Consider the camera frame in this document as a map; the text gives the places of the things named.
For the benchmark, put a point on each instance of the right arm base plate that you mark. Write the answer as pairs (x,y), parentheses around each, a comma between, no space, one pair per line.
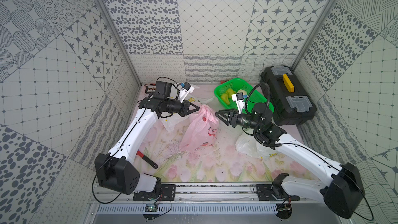
(268,192)

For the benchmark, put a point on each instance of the white lemon print bag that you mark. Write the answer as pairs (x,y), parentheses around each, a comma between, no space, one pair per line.
(249,146)

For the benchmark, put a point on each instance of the green pear top back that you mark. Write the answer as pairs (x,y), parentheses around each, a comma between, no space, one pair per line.
(230,92)

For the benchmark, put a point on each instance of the green pear left back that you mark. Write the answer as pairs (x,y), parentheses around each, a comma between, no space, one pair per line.
(225,98)

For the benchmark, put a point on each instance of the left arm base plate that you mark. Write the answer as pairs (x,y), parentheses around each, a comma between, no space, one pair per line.
(164,192)

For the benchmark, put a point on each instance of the black plastic toolbox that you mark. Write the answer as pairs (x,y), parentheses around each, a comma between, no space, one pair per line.
(292,104)

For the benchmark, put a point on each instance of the red handled tool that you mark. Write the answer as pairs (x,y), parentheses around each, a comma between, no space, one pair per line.
(147,159)

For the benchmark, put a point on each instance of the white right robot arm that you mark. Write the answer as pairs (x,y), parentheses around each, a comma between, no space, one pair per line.
(339,186)

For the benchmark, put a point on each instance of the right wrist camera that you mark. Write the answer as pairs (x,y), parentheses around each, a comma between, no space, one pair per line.
(239,98)

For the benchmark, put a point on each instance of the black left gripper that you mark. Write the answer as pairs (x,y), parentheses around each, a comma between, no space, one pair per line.
(183,108)

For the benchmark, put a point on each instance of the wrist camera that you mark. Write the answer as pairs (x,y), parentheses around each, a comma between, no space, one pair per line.
(185,89)
(239,98)

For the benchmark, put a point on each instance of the floral pink table mat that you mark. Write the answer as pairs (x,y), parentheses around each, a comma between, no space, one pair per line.
(220,162)

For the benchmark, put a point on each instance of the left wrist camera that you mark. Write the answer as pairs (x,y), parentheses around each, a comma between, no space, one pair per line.
(185,89)

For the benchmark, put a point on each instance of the pink patterned plastic bag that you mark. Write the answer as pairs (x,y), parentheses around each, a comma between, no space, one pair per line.
(202,130)

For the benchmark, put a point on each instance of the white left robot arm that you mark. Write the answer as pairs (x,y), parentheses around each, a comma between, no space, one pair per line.
(115,170)

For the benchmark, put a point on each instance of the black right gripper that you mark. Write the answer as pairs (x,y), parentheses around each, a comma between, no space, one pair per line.
(232,117)

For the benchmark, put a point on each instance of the black small tray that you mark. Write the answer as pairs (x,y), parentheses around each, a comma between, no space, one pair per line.
(150,88)

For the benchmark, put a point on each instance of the green pear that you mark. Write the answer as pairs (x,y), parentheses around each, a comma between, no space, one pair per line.
(225,98)
(230,92)

